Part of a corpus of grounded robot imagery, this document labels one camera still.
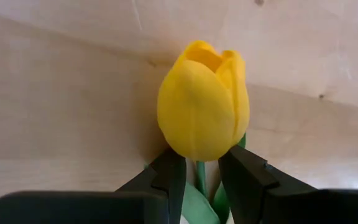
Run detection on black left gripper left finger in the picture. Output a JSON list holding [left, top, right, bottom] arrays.
[[0, 147, 188, 224]]

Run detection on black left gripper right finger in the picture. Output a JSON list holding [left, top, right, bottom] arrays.
[[218, 144, 358, 224]]

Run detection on yellow artificial tulip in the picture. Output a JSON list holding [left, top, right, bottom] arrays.
[[157, 39, 250, 224]]

